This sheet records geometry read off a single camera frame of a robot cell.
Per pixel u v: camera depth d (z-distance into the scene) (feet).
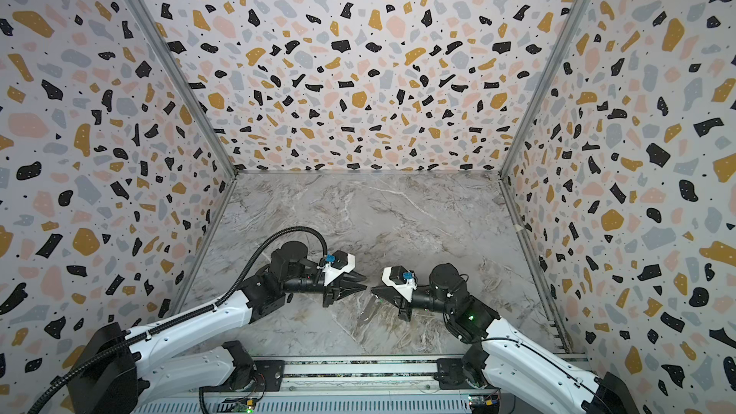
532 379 1.59
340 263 1.95
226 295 1.72
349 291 2.24
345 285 2.14
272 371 2.45
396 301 2.14
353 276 2.30
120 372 1.28
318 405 2.31
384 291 1.99
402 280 1.92
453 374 2.45
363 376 2.49
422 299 2.06
